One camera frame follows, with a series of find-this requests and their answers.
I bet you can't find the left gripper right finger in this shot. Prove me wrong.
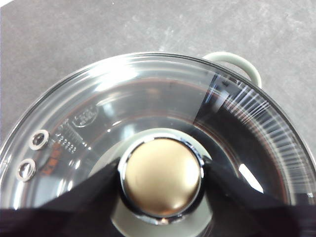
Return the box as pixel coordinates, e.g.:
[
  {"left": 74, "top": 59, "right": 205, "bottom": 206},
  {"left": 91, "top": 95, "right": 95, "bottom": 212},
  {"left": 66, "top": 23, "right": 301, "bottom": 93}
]
[{"left": 203, "top": 159, "right": 316, "bottom": 237}]

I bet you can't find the glass lid with round knob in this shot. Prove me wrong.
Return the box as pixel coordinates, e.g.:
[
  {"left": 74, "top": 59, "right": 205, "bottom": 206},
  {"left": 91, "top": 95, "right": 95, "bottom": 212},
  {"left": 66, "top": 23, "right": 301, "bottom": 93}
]
[{"left": 0, "top": 51, "right": 316, "bottom": 237}]

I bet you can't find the pale green electric pot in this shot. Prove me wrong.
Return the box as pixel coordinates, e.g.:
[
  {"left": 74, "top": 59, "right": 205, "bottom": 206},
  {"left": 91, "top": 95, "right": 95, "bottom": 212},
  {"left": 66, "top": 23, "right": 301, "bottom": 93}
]
[{"left": 0, "top": 51, "right": 316, "bottom": 237}]

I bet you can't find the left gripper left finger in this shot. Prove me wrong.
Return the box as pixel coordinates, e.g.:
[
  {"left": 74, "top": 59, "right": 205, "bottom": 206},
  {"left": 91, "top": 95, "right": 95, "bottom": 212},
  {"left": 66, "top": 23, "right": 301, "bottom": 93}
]
[{"left": 0, "top": 161, "right": 122, "bottom": 237}]

